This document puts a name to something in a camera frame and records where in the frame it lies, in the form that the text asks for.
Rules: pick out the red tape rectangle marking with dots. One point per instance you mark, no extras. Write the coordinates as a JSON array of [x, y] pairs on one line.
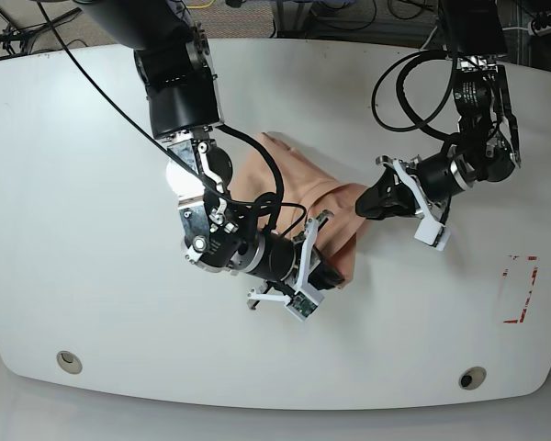
[[516, 288]]

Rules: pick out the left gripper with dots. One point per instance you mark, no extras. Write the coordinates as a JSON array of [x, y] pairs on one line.
[[440, 179]]

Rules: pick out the table grommet hole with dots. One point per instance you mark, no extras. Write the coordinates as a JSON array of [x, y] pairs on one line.
[[69, 362], [472, 378]]

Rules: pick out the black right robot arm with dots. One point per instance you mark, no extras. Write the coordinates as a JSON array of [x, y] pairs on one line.
[[172, 58]]

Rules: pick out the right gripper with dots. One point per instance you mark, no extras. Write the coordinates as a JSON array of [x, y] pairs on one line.
[[278, 261]]

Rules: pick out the right table grommet hole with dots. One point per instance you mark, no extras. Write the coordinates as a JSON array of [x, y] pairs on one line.
[[472, 378]]

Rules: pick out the black tripod legs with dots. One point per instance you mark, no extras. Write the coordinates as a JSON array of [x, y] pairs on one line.
[[17, 41]]

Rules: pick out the left table grommet hole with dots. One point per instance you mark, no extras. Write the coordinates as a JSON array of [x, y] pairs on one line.
[[69, 362]]

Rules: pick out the peach T-shirt with emoji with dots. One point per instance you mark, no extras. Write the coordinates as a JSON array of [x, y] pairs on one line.
[[307, 185]]

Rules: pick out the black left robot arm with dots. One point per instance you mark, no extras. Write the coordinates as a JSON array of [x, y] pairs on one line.
[[485, 146]]

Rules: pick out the white power strip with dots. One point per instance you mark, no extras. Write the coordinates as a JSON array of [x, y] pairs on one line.
[[540, 25]]

